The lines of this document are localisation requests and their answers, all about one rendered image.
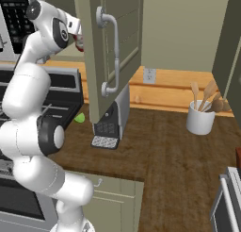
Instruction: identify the grey counter appliance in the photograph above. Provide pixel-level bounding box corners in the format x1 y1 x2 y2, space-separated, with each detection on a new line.
209 166 241 232

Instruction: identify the white wall outlet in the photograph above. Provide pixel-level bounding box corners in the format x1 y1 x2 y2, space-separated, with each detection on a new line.
142 67 157 85

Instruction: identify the pale wooden spoon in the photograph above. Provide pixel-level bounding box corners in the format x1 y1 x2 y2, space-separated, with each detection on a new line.
190 81 201 111

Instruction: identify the dark wooden spoon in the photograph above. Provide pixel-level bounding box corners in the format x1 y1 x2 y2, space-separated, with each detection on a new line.
209 98 232 114

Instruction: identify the black stove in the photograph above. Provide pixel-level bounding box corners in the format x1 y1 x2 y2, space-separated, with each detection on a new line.
0 67 86 232

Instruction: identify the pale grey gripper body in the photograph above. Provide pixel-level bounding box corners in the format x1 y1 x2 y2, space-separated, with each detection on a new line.
72 33 85 45

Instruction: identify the olive cabinet door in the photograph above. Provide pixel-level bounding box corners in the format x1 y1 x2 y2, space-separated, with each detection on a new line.
77 0 146 124

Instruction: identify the white utensil pot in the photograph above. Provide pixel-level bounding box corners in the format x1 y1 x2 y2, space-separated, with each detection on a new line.
185 99 217 137

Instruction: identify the green lime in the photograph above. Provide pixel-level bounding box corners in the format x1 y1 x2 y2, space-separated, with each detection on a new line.
73 112 87 124

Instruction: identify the wooden spatula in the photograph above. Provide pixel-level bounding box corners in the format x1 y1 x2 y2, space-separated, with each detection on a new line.
197 78 218 112

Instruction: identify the grey coffee machine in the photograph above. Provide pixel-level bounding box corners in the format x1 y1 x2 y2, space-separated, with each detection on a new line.
90 84 132 151

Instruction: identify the olive base cupboard door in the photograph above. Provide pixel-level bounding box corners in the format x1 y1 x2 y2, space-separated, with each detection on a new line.
82 173 146 232

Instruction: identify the grey cupboard handle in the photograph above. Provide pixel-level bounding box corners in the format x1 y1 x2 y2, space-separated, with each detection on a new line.
93 177 104 189

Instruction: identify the grey cabinet door handle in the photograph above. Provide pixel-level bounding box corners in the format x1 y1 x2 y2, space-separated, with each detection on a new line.
95 6 122 98

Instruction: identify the olive tall cabinet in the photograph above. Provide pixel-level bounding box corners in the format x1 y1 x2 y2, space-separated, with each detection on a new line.
212 0 241 119

